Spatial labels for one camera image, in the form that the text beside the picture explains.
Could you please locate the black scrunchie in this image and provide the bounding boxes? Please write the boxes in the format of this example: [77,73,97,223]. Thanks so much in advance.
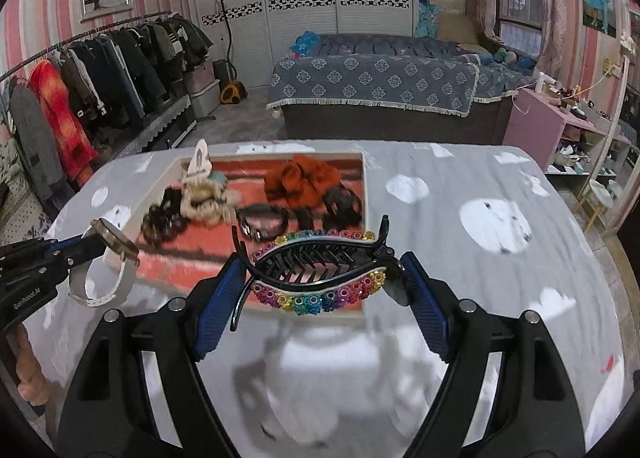
[159,188,189,219]

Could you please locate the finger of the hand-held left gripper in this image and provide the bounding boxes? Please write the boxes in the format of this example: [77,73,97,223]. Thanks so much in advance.
[0,233,110,266]
[0,260,71,289]

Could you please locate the cream tray with red lining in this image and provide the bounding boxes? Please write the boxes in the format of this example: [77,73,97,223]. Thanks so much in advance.
[120,152,372,325]

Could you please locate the black hair claw clip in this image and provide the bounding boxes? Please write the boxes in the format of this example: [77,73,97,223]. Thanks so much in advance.
[320,188,364,230]

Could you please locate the black braided leather bracelet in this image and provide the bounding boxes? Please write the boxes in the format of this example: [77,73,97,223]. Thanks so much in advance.
[234,204,292,242]

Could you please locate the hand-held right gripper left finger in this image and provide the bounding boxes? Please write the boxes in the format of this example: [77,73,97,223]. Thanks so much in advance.
[57,254,247,458]

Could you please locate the black garment steamer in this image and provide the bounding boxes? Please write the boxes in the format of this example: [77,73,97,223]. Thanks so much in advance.
[207,0,247,105]

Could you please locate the cream scrunchie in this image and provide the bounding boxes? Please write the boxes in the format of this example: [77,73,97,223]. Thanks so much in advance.
[180,180,239,230]

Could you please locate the rainbow beaded hair clip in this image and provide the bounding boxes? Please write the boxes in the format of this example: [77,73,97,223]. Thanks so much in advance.
[230,214,417,334]

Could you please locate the blue cloth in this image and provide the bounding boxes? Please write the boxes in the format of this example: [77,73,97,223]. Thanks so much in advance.
[291,31,321,59]

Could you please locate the white stool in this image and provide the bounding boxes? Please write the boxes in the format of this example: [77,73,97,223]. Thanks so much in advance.
[574,179,614,232]

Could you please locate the pink curtain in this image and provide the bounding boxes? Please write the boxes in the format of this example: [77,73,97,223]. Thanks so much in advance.
[472,0,577,75]

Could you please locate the clothes rack rail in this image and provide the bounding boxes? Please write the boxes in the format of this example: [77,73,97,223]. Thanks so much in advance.
[0,10,174,85]

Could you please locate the row of hanging clothes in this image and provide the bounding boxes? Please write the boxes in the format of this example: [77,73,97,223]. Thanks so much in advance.
[0,13,214,219]

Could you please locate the white strap wristwatch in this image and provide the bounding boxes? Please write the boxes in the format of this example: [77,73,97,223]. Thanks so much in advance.
[67,218,141,308]

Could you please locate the pink shelf unit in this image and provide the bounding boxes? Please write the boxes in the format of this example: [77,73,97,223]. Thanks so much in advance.
[502,85,632,190]

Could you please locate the person's left hand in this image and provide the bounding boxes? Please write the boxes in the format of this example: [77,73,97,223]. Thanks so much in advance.
[0,325,52,407]

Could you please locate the grey storage boxes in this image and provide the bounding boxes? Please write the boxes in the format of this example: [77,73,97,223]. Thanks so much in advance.
[184,63,221,120]

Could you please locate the white bow hair clip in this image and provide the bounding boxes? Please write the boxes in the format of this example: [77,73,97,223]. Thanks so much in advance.
[181,139,229,190]

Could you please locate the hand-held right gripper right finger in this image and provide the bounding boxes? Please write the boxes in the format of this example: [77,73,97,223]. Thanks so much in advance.
[399,252,584,458]

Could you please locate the teal hanging cloth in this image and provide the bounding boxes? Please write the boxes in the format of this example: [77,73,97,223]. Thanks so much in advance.
[412,0,442,40]

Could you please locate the white framed standing mirror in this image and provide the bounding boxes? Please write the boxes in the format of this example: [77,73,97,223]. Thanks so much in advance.
[575,3,640,235]

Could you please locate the brown wooden bead bracelet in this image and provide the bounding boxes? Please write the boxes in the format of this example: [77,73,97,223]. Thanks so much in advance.
[141,203,191,243]

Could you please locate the bed with blue patterned cover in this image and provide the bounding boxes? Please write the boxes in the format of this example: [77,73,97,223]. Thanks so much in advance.
[266,33,539,144]

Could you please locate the orange scrunchie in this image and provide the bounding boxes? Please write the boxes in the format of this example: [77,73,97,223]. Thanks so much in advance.
[263,156,342,209]

